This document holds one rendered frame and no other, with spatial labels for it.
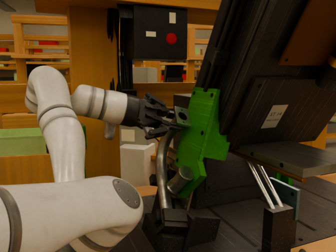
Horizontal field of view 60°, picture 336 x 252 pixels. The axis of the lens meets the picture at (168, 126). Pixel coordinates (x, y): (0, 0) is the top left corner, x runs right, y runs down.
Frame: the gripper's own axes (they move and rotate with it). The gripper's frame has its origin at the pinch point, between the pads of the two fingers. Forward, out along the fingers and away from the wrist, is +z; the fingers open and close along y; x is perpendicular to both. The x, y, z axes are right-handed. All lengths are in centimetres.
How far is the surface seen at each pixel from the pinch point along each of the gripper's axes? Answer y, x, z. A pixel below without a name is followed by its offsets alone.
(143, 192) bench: -0.4, 41.7, 8.4
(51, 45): 545, 445, -35
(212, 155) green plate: -10.7, -3.0, 7.1
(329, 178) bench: 3, 17, 82
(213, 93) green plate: -1.0, -13.2, 2.9
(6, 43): 782, 688, -168
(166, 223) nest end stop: -23.6, 7.8, -1.1
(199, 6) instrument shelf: 34.8, -13.7, 5.4
